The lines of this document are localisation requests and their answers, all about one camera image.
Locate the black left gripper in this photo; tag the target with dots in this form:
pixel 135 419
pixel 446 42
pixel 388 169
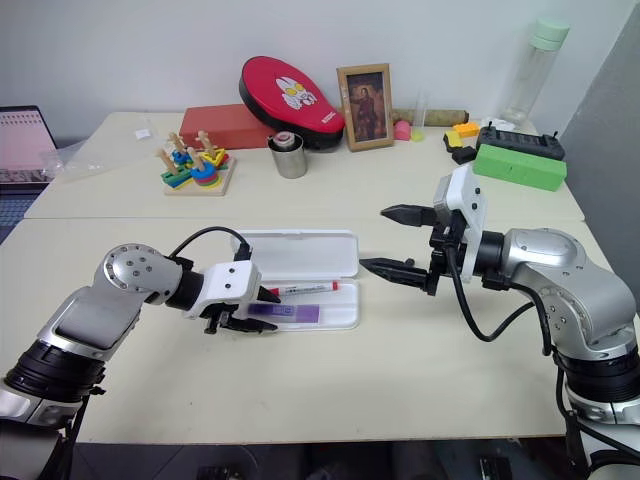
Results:
pixel 216 320

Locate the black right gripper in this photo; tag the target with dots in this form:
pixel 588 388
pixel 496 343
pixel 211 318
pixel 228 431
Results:
pixel 442 240

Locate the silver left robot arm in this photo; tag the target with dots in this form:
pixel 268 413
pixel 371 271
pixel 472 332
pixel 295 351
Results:
pixel 85 315

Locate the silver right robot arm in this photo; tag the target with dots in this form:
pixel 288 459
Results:
pixel 565 285

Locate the red marker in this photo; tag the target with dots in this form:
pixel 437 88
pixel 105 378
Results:
pixel 310 287

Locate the white plastic pencil case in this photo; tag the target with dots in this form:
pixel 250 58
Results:
pixel 305 255

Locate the purple eraser block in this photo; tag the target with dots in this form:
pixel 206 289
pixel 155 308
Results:
pixel 295 311

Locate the black small block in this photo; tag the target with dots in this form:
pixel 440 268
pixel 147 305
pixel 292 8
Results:
pixel 463 155

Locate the yellow-green small cup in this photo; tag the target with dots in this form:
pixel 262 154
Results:
pixel 418 135

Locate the pink small toy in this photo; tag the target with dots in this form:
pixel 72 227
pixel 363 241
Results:
pixel 401 130

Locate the yellow and black block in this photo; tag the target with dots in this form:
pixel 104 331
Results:
pixel 453 140

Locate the orange toy block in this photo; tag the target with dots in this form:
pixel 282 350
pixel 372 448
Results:
pixel 466 129

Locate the clear plastic tube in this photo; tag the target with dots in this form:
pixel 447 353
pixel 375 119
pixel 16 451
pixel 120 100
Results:
pixel 421 112

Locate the brown rolled mat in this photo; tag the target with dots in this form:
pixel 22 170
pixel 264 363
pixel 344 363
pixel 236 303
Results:
pixel 445 116

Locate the green foam block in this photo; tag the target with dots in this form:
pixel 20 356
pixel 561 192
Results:
pixel 520 167

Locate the metal cup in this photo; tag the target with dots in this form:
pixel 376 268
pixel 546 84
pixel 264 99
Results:
pixel 289 160

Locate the wooden colourful stacking toy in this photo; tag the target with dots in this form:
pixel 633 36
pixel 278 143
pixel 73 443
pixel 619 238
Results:
pixel 197 170

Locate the black remote controller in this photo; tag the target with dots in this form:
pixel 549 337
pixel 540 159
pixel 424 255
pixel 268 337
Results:
pixel 520 142

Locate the red and white tape roll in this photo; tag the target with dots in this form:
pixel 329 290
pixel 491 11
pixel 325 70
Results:
pixel 285 138

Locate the red rectangular box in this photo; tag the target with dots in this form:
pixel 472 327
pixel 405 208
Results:
pixel 215 125

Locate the red and black oval pad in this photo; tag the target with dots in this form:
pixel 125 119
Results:
pixel 280 90

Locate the clear bottle with green lid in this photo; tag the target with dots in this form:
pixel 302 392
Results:
pixel 535 70

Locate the clear plastic bag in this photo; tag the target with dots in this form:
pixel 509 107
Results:
pixel 100 155

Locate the black laptop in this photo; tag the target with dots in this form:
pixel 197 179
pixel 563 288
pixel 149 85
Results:
pixel 22 145

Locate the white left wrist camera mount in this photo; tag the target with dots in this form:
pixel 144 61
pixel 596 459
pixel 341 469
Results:
pixel 230 280

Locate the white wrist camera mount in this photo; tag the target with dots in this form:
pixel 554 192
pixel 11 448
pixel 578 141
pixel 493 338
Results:
pixel 230 280
pixel 467 200

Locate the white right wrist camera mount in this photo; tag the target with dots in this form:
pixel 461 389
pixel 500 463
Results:
pixel 467 200

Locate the wooden picture frame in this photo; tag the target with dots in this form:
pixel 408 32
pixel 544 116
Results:
pixel 365 107

